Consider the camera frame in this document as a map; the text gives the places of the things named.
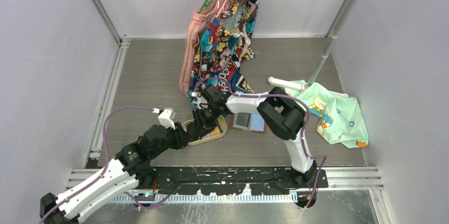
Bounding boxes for pink hanging garment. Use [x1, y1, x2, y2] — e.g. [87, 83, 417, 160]
[179, 0, 235, 95]

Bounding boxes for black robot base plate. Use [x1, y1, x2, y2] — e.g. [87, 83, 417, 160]
[126, 166, 328, 196]

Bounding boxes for colourful comic print shorts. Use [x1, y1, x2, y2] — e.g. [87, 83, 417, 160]
[188, 0, 259, 107]

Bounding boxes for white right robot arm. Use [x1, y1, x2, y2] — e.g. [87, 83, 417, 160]
[186, 85, 317, 187]

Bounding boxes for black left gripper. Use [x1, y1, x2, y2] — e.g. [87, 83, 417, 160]
[150, 121, 192, 159]

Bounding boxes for mint green cartoon cloth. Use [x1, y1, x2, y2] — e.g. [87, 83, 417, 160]
[285, 83, 369, 148]

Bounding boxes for beige oval card tray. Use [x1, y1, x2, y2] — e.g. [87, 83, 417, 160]
[182, 115, 227, 146]

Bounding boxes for brown leather card holder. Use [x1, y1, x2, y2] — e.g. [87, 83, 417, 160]
[230, 113, 267, 133]

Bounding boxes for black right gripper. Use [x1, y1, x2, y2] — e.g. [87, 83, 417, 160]
[193, 102, 221, 139]

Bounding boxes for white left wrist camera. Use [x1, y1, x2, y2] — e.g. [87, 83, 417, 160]
[152, 107, 176, 129]

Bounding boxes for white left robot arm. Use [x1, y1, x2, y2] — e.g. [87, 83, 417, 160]
[40, 122, 197, 223]

